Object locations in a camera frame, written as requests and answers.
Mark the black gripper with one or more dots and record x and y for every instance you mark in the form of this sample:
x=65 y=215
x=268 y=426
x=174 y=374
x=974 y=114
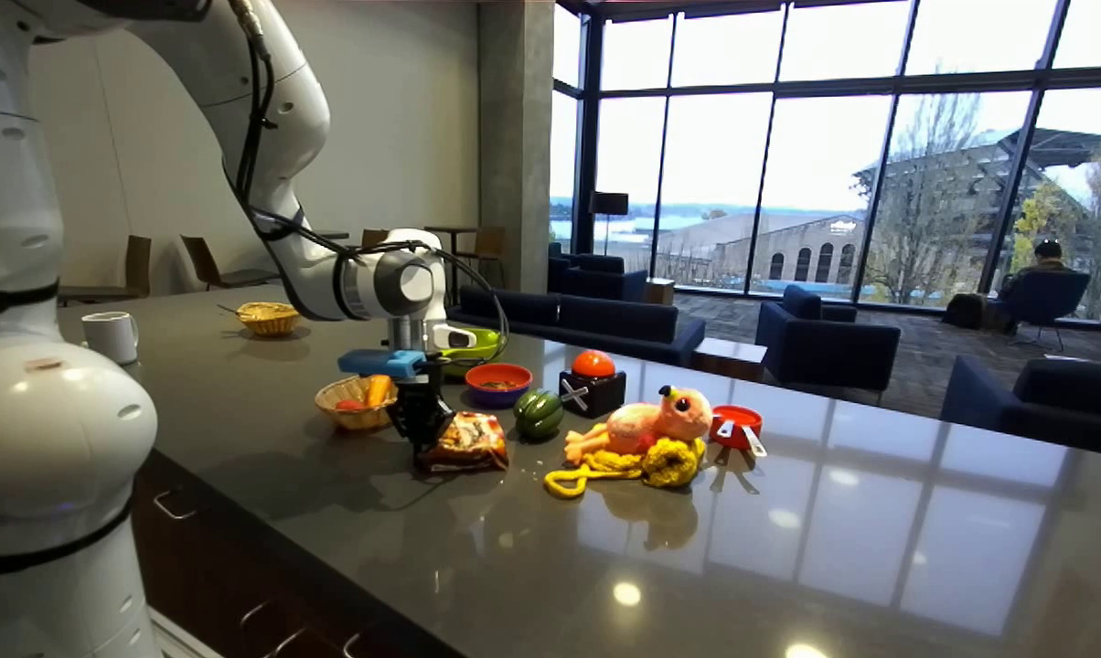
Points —
x=419 y=401

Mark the brown instant noodle packet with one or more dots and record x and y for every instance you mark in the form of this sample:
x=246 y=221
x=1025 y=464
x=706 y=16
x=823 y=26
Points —
x=476 y=440

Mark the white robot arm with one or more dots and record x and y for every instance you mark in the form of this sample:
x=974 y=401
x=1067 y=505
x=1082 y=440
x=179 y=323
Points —
x=47 y=451

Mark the woven bowl with toy food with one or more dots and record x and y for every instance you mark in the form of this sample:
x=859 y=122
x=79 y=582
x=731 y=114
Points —
x=352 y=404

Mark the red bowl with blue inside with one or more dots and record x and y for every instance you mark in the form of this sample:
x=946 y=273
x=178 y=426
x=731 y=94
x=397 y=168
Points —
x=500 y=384

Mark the green bowl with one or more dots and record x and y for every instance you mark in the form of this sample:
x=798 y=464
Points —
x=471 y=351

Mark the green toy melon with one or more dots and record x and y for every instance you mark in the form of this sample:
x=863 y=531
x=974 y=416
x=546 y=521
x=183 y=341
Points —
x=540 y=414

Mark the black cube holder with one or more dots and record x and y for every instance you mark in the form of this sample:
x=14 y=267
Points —
x=602 y=396

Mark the orange ball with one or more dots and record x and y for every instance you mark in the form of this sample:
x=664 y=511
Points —
x=593 y=362

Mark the yellow bowl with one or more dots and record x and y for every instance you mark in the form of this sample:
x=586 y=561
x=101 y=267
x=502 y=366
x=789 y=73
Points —
x=268 y=319

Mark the long dark blue sofa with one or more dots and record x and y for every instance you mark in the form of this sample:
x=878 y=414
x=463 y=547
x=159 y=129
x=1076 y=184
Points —
x=598 y=323

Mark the peach plush toy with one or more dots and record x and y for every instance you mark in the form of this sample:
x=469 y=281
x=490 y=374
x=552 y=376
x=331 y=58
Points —
x=650 y=421

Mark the small dark blue sofa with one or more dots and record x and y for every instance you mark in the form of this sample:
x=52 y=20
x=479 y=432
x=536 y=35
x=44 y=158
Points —
x=591 y=275

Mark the yellow crochet sunflower bag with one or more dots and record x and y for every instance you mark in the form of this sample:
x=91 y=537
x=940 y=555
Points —
x=673 y=463

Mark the wooden chair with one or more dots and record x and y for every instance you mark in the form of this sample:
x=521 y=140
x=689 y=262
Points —
x=202 y=262
x=135 y=263

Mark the black floor lamp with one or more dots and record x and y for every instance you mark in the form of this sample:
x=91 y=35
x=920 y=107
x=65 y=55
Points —
x=610 y=206

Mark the low side table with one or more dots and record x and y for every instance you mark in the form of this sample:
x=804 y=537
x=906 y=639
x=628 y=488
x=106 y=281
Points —
x=730 y=357

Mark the concrete column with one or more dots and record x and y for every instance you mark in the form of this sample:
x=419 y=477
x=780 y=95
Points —
x=514 y=131

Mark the white cup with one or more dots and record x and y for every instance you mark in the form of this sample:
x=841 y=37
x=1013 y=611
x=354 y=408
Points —
x=111 y=336

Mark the dark blue armchair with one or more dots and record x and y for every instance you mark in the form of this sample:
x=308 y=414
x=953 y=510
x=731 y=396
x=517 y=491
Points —
x=828 y=348

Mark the dark round pouf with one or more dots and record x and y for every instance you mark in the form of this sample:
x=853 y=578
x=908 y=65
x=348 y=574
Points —
x=971 y=312

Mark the dark blue couch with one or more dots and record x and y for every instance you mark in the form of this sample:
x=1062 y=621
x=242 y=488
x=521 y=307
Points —
x=1048 y=404

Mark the seated person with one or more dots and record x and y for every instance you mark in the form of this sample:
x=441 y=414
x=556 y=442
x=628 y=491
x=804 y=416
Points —
x=1048 y=258
x=1042 y=298

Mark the blue wrist camera box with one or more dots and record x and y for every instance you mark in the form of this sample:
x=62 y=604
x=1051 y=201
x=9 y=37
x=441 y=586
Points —
x=385 y=362

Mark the black window frame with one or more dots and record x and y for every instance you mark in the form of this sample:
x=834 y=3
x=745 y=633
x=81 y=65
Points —
x=775 y=158

